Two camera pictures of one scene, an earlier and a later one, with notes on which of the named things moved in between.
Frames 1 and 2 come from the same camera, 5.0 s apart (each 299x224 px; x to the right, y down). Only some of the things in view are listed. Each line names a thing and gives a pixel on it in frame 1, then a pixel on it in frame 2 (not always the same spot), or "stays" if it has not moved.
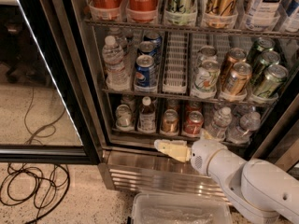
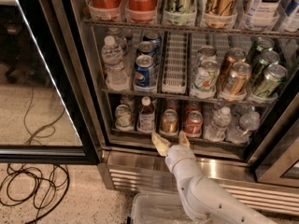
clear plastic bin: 179,208 stays
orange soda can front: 170,122 stays
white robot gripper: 206,155 -> 177,157
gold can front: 237,78 stays
